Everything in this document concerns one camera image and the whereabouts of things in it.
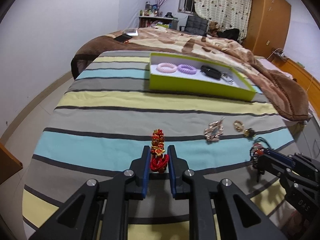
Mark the red bead black cord bracelet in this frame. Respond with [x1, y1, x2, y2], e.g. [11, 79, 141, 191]
[249, 136, 272, 169]

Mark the red beaded knot charm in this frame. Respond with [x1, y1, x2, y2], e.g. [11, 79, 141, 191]
[150, 129, 169, 173]

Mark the rose gold chain bracelet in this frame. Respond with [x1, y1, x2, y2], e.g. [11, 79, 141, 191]
[204, 117, 226, 144]

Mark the grey bedside cabinet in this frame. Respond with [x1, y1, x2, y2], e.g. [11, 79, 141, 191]
[294, 116, 320, 161]

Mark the brown patterned blanket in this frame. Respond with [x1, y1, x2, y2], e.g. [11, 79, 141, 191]
[71, 27, 309, 121]

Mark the striped table cloth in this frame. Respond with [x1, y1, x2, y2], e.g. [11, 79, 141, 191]
[22, 51, 297, 236]

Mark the wooden bed headboard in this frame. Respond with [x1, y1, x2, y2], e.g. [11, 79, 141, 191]
[271, 55, 320, 117]

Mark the green shallow tray box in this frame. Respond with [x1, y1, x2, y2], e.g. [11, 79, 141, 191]
[149, 53, 257, 101]

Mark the white power strip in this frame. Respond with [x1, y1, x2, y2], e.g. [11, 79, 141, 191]
[273, 50, 285, 57]

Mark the orange wooden wardrobe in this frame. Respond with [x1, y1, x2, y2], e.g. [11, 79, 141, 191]
[242, 0, 291, 58]

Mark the black smartphone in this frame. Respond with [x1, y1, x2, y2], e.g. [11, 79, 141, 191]
[114, 34, 132, 43]

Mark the white small box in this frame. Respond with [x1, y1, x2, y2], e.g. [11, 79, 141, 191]
[123, 28, 138, 36]

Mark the brown teddy bear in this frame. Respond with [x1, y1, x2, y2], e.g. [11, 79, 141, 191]
[207, 21, 219, 37]

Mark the black office chair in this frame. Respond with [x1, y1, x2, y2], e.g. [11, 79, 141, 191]
[180, 15, 208, 36]

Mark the white cluttered desk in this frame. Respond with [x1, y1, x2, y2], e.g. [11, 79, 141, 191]
[138, 16, 178, 30]

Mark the patterned window curtain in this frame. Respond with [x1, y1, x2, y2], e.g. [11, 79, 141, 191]
[194, 0, 252, 42]

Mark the grey wire bangle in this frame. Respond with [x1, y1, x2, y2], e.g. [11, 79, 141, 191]
[221, 72, 234, 83]

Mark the purple spiral hair tie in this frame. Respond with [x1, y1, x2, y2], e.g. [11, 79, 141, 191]
[177, 64, 198, 75]

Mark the pink spiral hair tie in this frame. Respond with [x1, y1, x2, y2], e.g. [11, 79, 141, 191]
[157, 62, 177, 74]

